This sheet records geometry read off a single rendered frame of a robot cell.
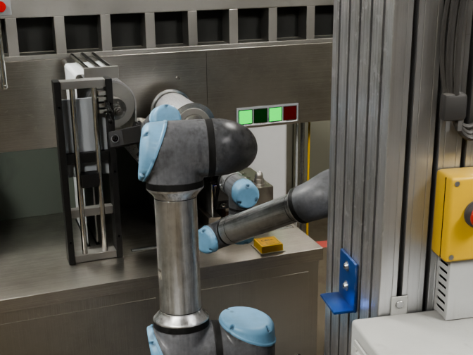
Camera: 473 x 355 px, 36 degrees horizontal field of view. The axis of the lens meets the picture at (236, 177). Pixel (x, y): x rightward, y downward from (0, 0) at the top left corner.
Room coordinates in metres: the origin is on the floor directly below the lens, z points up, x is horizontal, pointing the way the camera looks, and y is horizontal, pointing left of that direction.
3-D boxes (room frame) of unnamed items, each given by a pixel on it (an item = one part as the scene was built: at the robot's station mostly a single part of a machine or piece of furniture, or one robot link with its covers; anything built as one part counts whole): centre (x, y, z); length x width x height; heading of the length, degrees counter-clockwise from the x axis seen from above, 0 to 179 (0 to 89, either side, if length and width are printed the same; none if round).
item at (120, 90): (2.28, 0.42, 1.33); 0.25 x 0.14 x 0.14; 20
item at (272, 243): (2.07, -0.09, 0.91); 0.07 x 0.07 x 0.02; 20
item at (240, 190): (2.00, -0.01, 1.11); 0.11 x 0.08 x 0.09; 20
